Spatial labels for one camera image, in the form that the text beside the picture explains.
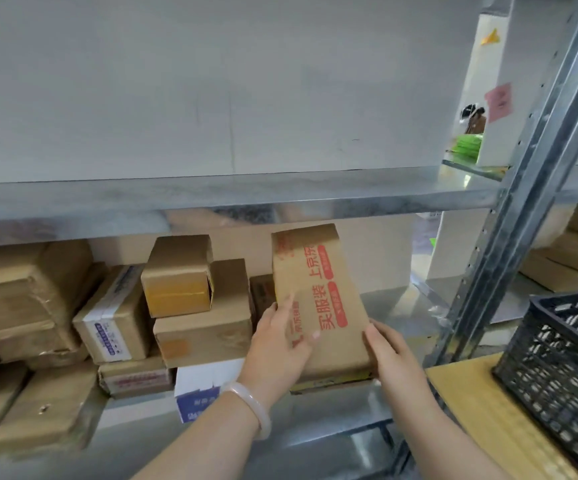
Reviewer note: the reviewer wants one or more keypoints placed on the person's left forearm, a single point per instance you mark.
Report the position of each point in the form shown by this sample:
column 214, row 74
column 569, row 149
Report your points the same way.
column 209, row 449

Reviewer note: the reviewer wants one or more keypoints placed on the person's right forearm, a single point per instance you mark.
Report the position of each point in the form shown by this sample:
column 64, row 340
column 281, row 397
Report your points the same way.
column 439, row 444

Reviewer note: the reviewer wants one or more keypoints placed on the black plastic crate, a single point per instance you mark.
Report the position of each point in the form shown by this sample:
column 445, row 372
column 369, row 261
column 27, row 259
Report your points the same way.
column 536, row 302

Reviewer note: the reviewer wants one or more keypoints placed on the red-printed brown cardboard box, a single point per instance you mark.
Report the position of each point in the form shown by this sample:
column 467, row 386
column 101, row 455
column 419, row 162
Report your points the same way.
column 329, row 274

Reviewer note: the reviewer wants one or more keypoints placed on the person's left hand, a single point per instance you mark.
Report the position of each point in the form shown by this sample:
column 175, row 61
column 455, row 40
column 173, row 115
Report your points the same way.
column 274, row 359

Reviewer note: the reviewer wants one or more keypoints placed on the stack of cardboard boxes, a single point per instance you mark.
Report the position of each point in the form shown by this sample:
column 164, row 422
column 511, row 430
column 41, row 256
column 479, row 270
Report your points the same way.
column 569, row 264
column 29, row 294

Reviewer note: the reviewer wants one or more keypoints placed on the white foam board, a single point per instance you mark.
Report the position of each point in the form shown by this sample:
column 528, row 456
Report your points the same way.
column 219, row 84
column 524, row 44

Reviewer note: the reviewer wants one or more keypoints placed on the person's right hand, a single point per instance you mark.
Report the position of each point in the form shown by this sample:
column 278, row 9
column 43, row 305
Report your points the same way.
column 394, row 364

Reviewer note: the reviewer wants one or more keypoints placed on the green packet pile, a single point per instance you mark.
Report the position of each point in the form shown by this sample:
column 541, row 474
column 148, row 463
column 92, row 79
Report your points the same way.
column 469, row 147

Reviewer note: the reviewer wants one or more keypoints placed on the white blue box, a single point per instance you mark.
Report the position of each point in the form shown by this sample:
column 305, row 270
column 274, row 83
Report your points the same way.
column 194, row 389

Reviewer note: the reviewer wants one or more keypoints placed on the metal shelving rack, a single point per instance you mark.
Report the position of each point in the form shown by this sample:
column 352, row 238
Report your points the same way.
column 219, row 194

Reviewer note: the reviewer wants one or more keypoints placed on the yellow wooden table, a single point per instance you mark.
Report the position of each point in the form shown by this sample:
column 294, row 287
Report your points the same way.
column 479, row 409

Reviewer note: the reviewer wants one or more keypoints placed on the pink sticky note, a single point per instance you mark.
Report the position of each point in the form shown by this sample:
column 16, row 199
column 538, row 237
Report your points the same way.
column 499, row 102

